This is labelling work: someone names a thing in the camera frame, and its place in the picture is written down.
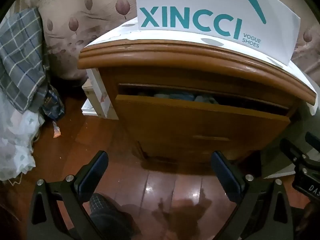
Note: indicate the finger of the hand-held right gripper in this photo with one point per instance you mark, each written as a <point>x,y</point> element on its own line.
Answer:
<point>291,148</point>

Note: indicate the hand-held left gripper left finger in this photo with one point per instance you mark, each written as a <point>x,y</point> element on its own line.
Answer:
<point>93,170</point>

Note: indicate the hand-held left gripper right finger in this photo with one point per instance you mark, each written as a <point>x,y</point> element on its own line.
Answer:
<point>225,172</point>

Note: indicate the wooden drawer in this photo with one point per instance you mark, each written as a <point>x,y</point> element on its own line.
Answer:
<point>187,120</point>

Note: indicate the blue underwear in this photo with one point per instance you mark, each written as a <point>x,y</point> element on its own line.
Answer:
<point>175,96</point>

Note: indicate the white shoe box teal print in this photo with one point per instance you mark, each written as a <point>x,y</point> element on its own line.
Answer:
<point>200,5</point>

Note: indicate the grey box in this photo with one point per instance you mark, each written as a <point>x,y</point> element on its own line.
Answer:
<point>275,155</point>

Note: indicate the person's leg in dark pants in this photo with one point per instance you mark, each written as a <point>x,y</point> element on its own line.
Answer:
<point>110,220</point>

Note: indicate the orange wrapper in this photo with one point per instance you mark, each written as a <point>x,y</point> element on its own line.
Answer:
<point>56,131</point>

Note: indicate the white cardboard box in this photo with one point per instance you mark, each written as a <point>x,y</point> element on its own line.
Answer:
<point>100,100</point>

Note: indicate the blue snack packet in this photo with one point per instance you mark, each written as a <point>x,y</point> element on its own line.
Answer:
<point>52,105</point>

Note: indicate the white floral cloth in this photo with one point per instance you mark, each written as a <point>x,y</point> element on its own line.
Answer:
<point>15,142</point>

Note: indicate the wooden nightstand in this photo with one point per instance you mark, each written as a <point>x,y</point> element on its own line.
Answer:
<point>175,55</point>

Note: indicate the white dotted cloth cover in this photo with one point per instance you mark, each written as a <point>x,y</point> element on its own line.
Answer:
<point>112,37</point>

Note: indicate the grey plaid cloth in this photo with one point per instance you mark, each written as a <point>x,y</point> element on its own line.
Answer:
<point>20,55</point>

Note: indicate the leaf print curtain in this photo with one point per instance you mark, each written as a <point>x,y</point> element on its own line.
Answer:
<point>75,5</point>

